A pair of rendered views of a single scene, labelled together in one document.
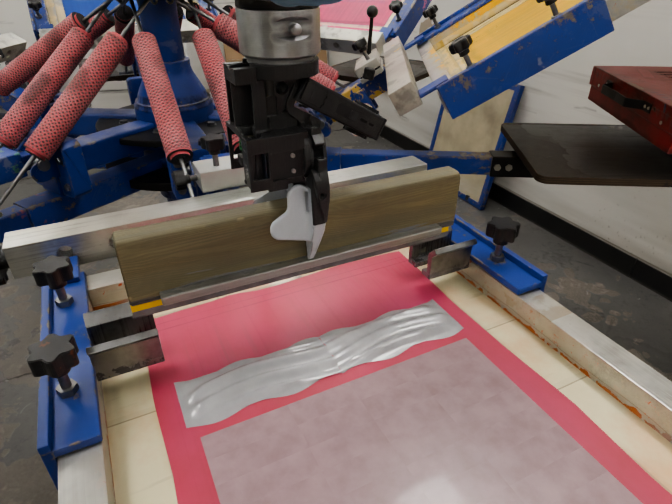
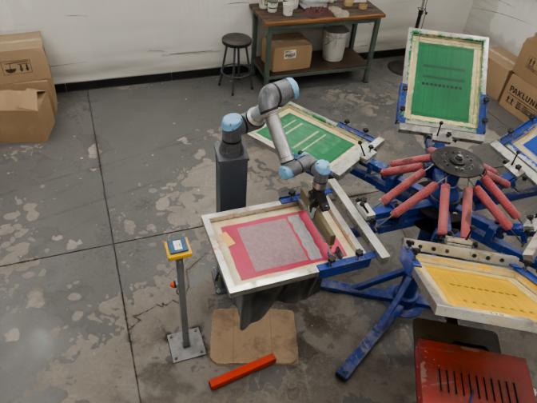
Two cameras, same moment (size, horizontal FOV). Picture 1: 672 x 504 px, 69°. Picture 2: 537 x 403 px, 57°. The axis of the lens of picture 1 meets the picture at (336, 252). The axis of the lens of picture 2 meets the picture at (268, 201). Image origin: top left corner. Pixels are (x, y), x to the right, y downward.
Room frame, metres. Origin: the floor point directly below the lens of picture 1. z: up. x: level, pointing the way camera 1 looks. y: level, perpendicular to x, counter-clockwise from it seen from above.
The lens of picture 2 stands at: (0.34, -1.98, 2.92)
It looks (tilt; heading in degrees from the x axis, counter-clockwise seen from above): 41 degrees down; 93
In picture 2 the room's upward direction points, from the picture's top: 5 degrees clockwise
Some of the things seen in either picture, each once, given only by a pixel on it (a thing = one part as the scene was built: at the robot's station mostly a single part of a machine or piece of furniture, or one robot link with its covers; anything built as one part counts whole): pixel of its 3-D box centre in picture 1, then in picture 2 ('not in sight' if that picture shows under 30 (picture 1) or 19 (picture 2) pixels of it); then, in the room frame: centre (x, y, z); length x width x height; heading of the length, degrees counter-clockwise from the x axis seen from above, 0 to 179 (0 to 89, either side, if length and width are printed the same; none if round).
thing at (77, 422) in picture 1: (73, 359); (303, 199); (0.42, 0.30, 0.98); 0.30 x 0.05 x 0.07; 26
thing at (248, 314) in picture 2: not in sight; (283, 296); (0.37, -0.26, 0.74); 0.46 x 0.04 x 0.42; 26
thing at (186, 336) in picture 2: not in sight; (182, 301); (-0.23, -0.19, 0.48); 0.22 x 0.22 x 0.96; 26
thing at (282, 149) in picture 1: (277, 122); (317, 194); (0.48, 0.06, 1.23); 0.09 x 0.08 x 0.12; 116
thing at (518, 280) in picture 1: (458, 248); (343, 265); (0.66, -0.19, 0.98); 0.30 x 0.05 x 0.07; 26
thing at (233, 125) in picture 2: not in sight; (232, 126); (-0.04, 0.41, 1.37); 0.13 x 0.12 x 0.14; 44
